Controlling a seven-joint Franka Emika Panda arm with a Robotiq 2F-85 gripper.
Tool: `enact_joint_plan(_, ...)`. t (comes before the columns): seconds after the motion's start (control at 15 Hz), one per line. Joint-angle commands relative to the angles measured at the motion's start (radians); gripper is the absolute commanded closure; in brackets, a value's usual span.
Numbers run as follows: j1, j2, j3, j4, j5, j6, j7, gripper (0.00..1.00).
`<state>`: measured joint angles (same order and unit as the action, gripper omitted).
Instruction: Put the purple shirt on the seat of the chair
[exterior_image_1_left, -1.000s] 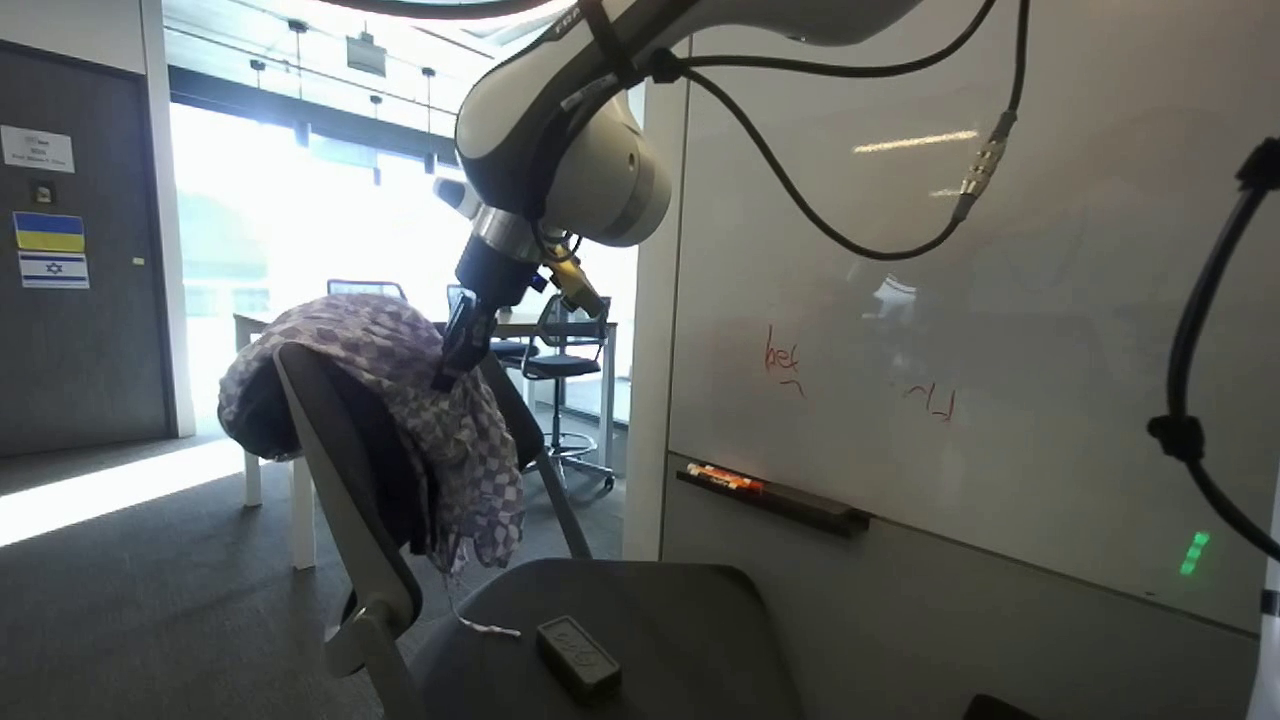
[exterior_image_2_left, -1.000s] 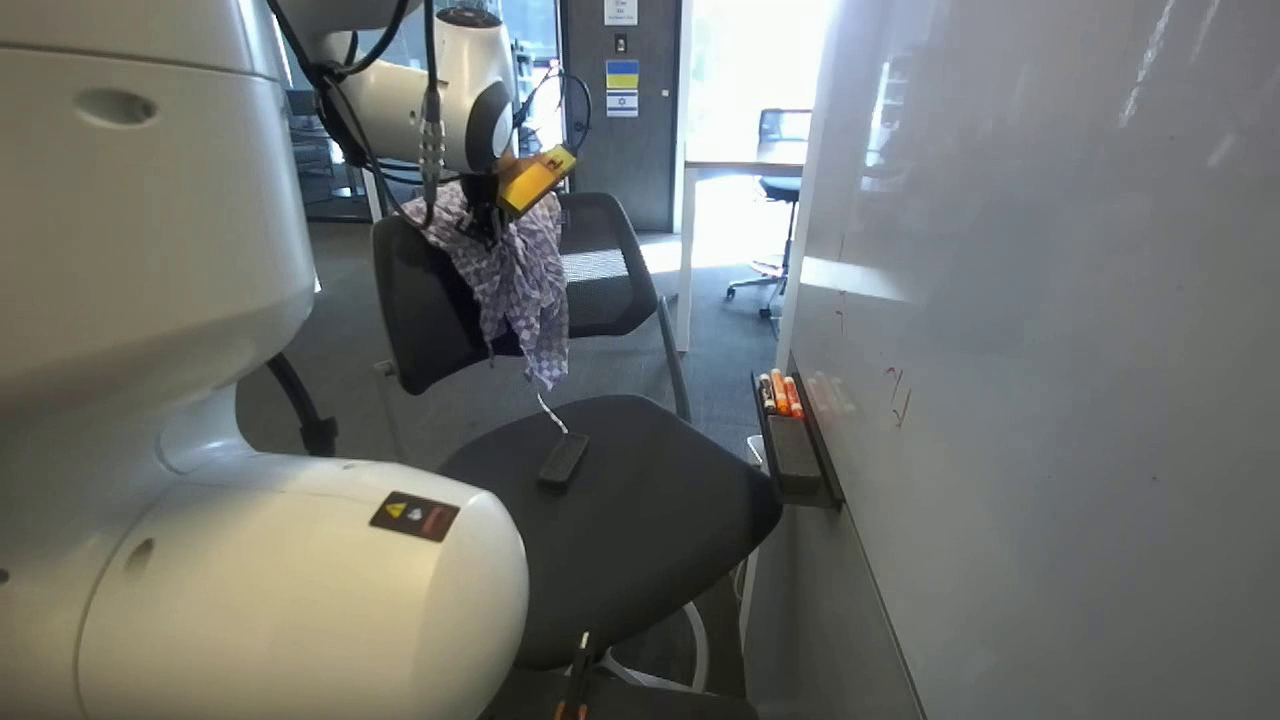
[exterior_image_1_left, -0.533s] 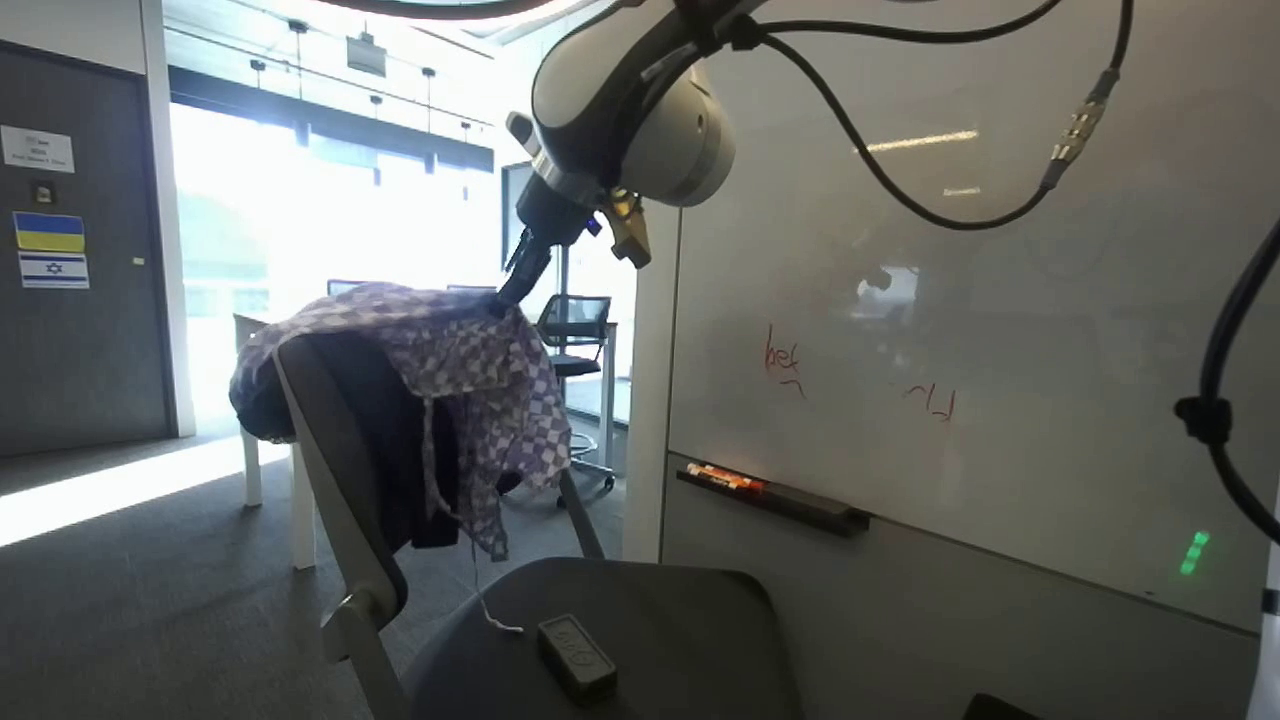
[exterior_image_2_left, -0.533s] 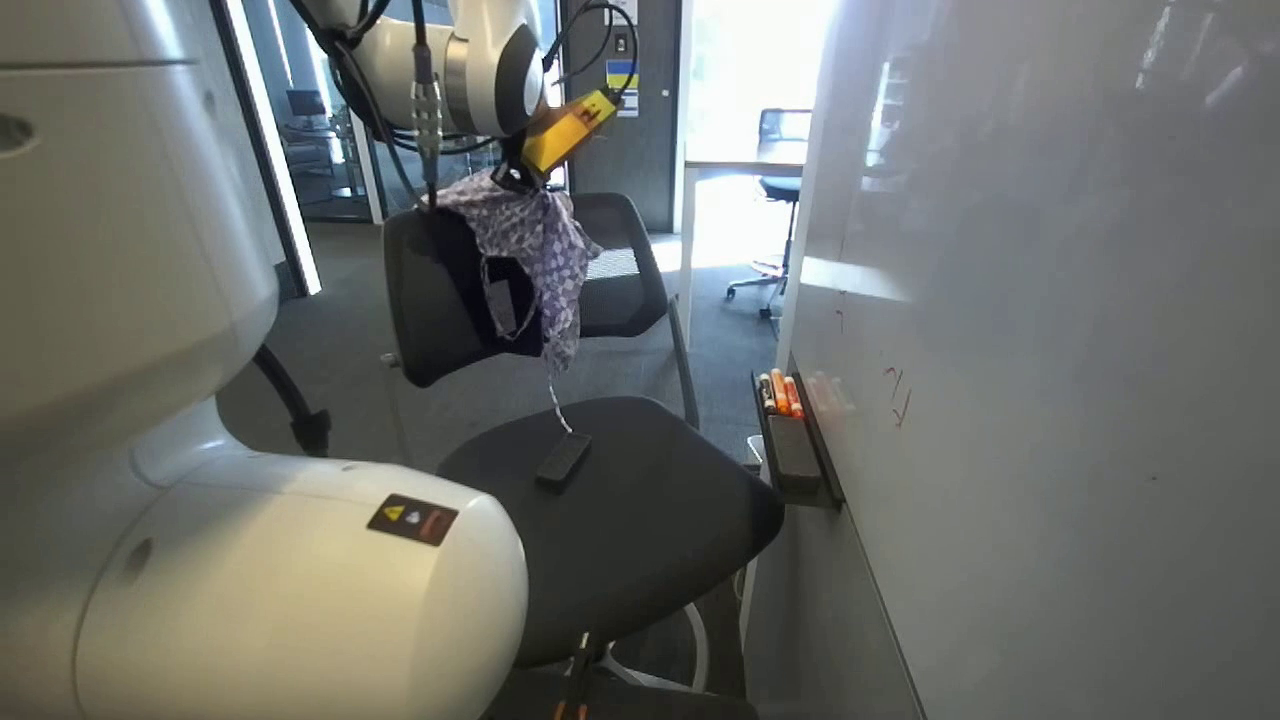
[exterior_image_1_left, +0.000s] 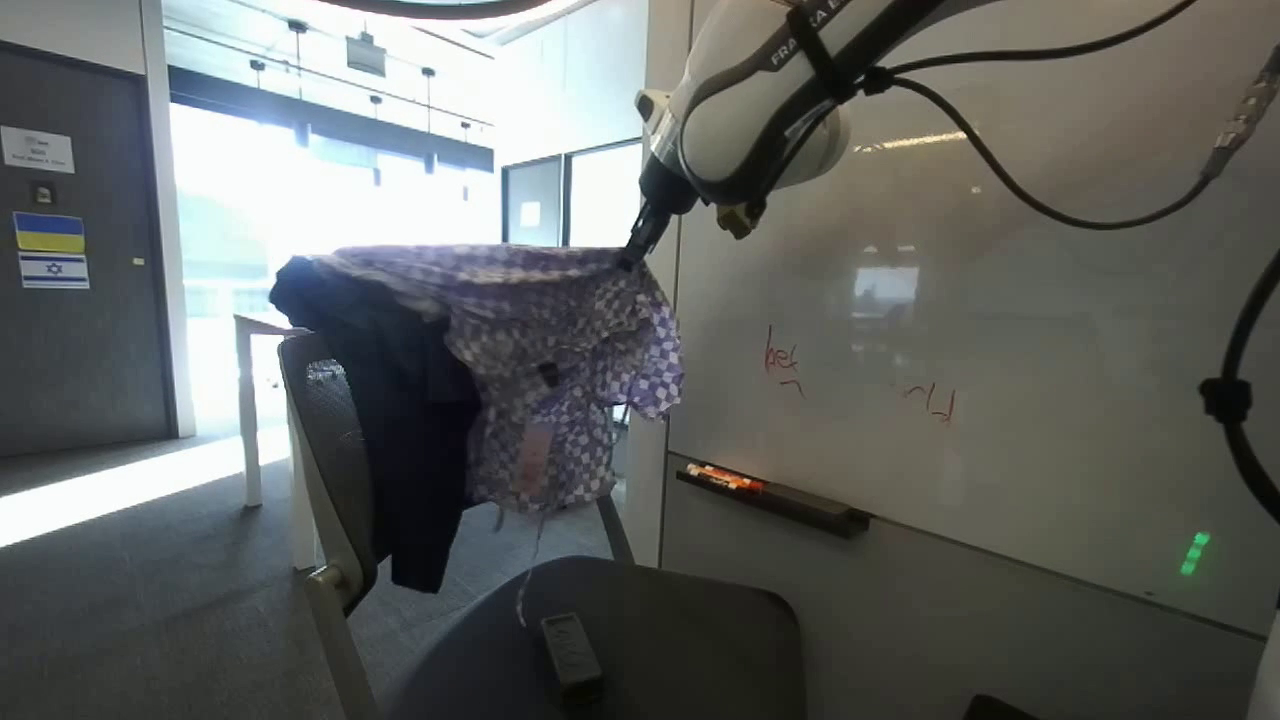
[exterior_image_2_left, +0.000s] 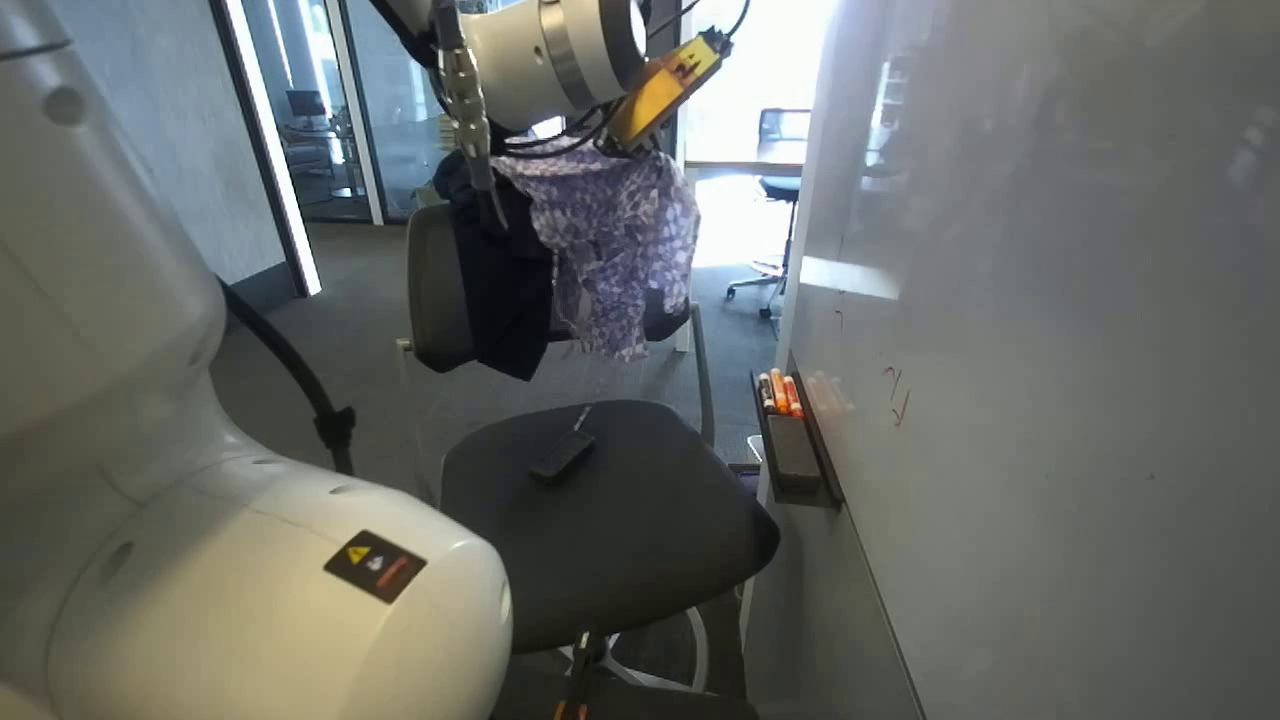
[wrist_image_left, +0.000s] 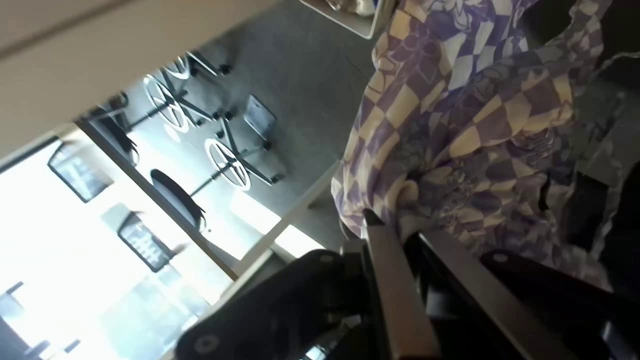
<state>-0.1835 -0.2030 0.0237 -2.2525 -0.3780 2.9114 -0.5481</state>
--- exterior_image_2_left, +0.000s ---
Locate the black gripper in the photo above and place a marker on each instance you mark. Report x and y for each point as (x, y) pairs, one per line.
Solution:
(577, 131)

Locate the black board eraser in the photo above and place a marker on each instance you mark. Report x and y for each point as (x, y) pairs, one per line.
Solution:
(795, 451)

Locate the chair swivel base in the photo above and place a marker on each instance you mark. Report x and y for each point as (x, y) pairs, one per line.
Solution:
(586, 674)

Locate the grey chair backrest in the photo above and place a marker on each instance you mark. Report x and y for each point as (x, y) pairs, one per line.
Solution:
(434, 293)

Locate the dark grey chair seat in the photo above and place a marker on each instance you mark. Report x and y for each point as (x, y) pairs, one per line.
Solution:
(625, 534)

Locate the black rectangular eraser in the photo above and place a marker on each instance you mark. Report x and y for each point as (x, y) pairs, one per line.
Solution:
(563, 458)

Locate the black whiteboard tray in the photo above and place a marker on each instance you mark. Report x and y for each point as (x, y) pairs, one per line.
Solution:
(800, 498)

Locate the purple patterned shirt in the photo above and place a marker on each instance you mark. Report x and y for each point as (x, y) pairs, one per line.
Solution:
(614, 254)

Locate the black office chair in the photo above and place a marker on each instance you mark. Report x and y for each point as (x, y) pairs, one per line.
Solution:
(781, 185)

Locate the thin silver metal piece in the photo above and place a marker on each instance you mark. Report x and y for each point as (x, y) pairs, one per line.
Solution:
(582, 417)

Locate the whiteboard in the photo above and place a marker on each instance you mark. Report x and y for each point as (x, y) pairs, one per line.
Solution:
(1064, 372)

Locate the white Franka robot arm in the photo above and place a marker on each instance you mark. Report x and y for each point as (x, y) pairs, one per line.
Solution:
(200, 534)

